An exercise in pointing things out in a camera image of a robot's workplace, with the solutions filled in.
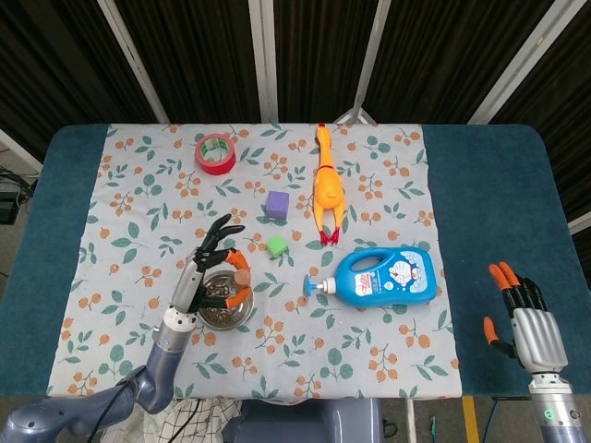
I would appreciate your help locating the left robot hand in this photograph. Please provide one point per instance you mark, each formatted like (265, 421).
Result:
(189, 286)

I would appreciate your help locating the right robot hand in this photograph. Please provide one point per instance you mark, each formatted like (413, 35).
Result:
(540, 337)

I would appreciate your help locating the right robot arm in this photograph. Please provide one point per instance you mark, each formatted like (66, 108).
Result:
(556, 406)

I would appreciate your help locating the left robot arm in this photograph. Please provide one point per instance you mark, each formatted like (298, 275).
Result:
(166, 360)

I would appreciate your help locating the stainless steel bowl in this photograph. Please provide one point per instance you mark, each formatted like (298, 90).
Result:
(241, 318)

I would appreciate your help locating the green foam cube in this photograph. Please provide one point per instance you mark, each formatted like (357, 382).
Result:
(276, 246)

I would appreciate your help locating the red tape roll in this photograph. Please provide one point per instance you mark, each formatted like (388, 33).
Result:
(217, 169)

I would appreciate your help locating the purple foam cube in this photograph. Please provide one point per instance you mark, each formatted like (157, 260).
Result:
(278, 204)

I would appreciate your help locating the checkered white cloth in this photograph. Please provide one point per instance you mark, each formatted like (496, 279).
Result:
(212, 424)

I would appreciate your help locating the floral print tablecloth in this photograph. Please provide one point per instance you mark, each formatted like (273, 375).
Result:
(323, 346)

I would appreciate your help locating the blue detergent pump bottle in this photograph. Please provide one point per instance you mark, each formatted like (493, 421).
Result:
(392, 281)

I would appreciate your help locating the yellow rubber chicken toy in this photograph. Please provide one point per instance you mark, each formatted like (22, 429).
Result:
(329, 189)

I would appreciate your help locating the grey robot torso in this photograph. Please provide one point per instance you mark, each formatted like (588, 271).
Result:
(305, 422)

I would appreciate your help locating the metal tripod stand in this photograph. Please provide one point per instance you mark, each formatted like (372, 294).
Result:
(358, 108)

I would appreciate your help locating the white partition frame post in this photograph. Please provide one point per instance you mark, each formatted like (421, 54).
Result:
(134, 64)
(517, 64)
(371, 51)
(265, 60)

